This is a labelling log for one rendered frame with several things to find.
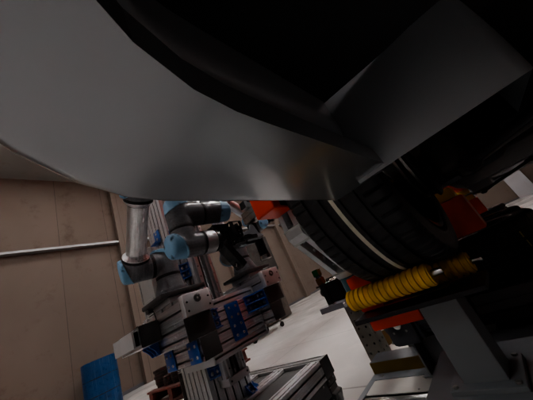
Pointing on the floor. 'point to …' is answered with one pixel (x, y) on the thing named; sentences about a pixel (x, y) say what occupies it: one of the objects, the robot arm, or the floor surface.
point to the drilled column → (374, 344)
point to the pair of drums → (101, 379)
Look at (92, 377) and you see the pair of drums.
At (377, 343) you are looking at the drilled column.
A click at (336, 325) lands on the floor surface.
